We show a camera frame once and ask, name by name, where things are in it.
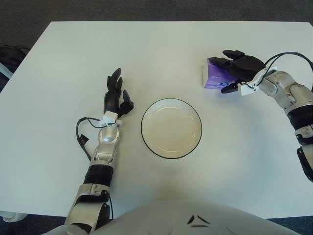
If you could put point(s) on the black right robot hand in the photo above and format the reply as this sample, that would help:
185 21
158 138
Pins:
247 66

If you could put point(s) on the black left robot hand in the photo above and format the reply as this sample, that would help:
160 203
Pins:
111 100

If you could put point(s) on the purple tissue paper pack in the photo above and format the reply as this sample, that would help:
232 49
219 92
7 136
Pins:
215 76

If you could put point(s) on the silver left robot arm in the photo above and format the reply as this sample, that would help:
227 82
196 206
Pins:
106 137

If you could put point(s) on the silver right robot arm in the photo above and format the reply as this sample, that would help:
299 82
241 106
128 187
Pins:
281 85

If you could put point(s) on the white plate with black rim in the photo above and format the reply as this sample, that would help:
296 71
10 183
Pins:
171 127

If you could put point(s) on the black bag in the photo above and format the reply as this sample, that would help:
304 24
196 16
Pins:
9 56

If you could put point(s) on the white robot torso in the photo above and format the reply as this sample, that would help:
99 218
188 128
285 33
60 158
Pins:
171 220

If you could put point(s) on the white table foot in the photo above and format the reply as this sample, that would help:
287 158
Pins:
12 215

